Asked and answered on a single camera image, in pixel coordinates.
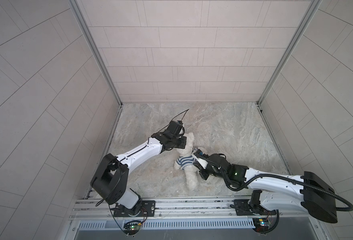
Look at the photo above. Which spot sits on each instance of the left green circuit board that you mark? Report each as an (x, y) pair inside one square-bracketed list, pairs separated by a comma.
[(131, 228)]

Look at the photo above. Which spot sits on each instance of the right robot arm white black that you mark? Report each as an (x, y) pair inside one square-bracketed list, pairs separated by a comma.
[(302, 193)]

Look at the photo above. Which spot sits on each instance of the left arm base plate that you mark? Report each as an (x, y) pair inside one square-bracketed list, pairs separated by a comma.
[(142, 209)]

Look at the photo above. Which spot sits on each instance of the white ventilation grille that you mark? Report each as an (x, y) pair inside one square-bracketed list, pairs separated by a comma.
[(174, 224)]

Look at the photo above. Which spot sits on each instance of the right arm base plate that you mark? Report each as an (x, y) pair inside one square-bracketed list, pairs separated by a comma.
[(250, 208)]

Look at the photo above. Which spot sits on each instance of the left corner aluminium profile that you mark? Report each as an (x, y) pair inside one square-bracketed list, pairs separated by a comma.
[(91, 43)]

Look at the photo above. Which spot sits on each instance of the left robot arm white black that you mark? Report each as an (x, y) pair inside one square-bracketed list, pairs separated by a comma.
[(111, 175)]

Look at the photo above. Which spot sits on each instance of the right green circuit board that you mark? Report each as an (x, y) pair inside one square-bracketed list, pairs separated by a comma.
[(261, 224)]

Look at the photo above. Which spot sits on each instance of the corner aluminium profile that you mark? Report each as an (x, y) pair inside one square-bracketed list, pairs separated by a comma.
[(91, 43), (308, 15)]

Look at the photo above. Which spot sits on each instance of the green circuit board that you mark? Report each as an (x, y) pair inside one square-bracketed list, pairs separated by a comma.
[(261, 224), (131, 228)]

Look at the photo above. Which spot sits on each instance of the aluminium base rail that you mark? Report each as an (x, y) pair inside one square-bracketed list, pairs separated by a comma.
[(163, 209)]

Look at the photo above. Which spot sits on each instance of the right corner aluminium profile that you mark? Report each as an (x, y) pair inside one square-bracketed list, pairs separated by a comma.
[(308, 15)]

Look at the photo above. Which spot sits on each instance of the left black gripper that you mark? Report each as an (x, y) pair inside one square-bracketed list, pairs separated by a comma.
[(182, 141)]

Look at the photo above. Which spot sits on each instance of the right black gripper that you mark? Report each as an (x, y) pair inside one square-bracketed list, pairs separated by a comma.
[(201, 172)]

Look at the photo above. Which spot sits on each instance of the blue white striped knit sweater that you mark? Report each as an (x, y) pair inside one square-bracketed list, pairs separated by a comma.
[(183, 162)]

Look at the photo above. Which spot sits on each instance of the white plush teddy bear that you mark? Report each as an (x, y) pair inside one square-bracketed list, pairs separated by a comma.
[(190, 171)]

